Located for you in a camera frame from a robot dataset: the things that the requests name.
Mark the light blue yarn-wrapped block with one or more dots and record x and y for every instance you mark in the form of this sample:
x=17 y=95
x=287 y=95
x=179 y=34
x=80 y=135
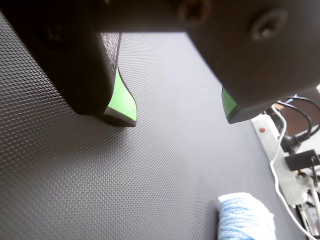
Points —
x=243 y=217

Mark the dark gray textured mat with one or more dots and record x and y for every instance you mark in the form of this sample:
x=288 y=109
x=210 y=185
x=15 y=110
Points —
x=125 y=175

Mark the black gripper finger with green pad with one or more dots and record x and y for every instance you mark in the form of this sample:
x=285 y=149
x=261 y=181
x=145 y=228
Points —
x=262 y=70
x=75 y=75

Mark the white power strip red switch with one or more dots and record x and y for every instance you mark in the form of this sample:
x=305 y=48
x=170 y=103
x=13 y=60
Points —
x=280 y=160

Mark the small black adapter box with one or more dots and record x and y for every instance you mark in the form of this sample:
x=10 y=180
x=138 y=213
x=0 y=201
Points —
x=301 y=158

